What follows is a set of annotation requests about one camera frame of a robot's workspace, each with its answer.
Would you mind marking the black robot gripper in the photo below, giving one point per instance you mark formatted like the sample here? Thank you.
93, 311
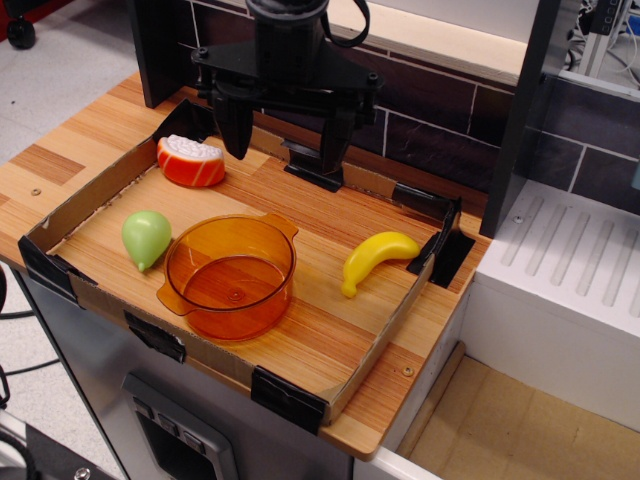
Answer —
290, 65

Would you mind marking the salmon sushi toy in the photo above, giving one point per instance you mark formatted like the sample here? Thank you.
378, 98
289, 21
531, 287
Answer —
190, 163

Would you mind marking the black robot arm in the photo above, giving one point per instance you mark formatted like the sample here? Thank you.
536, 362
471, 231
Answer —
291, 65

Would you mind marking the cardboard fence with black tape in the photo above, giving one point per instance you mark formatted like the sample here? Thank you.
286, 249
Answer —
311, 363

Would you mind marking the orange transparent plastic pot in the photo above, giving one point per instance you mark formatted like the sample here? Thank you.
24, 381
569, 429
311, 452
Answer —
231, 277

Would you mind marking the yellow toy banana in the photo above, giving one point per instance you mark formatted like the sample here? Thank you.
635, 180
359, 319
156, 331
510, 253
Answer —
373, 251

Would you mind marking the green toy pear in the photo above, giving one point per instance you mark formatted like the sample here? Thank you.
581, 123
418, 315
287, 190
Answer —
146, 235

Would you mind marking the black caster wheel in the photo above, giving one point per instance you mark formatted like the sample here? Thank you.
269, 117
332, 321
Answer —
21, 34

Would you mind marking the white toy sink drainboard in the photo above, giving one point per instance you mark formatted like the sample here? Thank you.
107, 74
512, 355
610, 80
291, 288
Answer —
555, 302

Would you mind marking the grey toy oven front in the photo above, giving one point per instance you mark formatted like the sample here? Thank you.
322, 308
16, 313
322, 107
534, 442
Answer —
162, 419

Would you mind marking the black vertical post right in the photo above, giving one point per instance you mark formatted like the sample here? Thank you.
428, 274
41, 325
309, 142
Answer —
500, 198

